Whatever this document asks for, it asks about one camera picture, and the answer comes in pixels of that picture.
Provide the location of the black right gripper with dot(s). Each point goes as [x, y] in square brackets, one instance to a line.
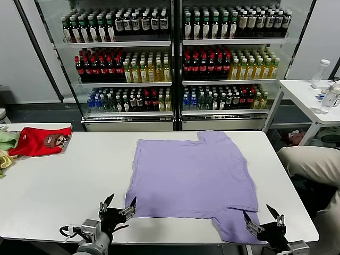
[273, 235]

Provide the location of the glass-door beverage display cooler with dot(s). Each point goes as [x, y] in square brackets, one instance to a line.
[127, 123]

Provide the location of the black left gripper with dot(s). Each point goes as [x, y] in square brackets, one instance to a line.
[111, 220]

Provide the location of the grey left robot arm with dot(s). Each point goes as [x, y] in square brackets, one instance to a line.
[93, 247]

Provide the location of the small white-cap dark drink bottle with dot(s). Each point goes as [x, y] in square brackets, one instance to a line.
[126, 104]
[236, 100]
[140, 103]
[119, 104]
[132, 103]
[229, 101]
[215, 102]
[222, 101]

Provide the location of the small yellow tea bottle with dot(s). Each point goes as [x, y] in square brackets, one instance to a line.
[168, 103]
[161, 103]
[257, 101]
[264, 100]

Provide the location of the beige-label dark drink bottle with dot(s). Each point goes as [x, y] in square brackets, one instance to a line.
[270, 23]
[261, 23]
[242, 24]
[251, 24]
[278, 22]
[287, 21]

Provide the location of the grey-label dark drink bottle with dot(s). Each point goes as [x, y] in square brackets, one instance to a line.
[127, 24]
[164, 23]
[155, 24]
[145, 24]
[136, 24]
[118, 25]

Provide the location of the white cooler shelf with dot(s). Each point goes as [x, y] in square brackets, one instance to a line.
[233, 41]
[119, 43]
[223, 112]
[125, 84]
[127, 114]
[228, 82]

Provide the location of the white adjacent table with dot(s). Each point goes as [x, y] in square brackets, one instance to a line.
[40, 125]

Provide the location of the small red-cap cola bottle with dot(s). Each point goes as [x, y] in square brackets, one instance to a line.
[250, 98]
[242, 98]
[154, 102]
[147, 102]

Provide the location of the green-cap dark tea bottle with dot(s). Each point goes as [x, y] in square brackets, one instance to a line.
[76, 32]
[187, 27]
[196, 27]
[224, 27]
[111, 30]
[206, 27]
[93, 31]
[84, 31]
[233, 26]
[102, 30]
[67, 32]
[215, 27]

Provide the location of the lavender purple T-shirt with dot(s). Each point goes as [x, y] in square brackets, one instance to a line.
[191, 175]

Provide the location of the light green garment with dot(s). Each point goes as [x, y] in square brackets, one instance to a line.
[9, 139]

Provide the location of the silver right wrist block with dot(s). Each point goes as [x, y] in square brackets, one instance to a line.
[298, 248]

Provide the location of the small green-tinted water bottle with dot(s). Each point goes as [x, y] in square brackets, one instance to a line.
[208, 102]
[201, 102]

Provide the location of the silver left wrist block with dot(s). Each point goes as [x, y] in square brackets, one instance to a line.
[90, 228]

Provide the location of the tall clear white-cap bottle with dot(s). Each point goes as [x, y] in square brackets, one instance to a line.
[321, 73]

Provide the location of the red bear-print T-shirt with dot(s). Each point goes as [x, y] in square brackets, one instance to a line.
[34, 144]

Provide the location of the white side table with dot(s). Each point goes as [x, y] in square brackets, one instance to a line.
[300, 93]

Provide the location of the pale yellow garment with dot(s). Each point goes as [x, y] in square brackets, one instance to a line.
[5, 160]

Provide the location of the black-framed open cooler door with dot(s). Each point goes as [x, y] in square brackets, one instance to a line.
[301, 40]
[41, 53]

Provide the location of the red plush toy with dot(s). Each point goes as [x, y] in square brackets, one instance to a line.
[296, 138]

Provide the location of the green cloth bundle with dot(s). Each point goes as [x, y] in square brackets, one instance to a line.
[328, 136]

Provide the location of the small blue item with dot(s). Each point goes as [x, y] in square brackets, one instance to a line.
[322, 93]

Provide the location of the small blue water bottle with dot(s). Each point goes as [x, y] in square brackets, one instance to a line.
[193, 102]
[98, 103]
[91, 103]
[186, 102]

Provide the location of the silver wrist block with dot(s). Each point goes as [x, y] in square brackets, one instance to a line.
[90, 228]
[298, 248]

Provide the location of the shelf of drink bottles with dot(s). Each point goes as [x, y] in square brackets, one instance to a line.
[225, 123]

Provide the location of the white tray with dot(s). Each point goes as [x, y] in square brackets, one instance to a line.
[320, 86]

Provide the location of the green-cap yellow tea bottle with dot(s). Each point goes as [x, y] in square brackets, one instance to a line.
[265, 69]
[151, 73]
[242, 70]
[234, 70]
[159, 72]
[127, 73]
[167, 72]
[250, 70]
[274, 69]
[258, 69]
[135, 73]
[143, 73]

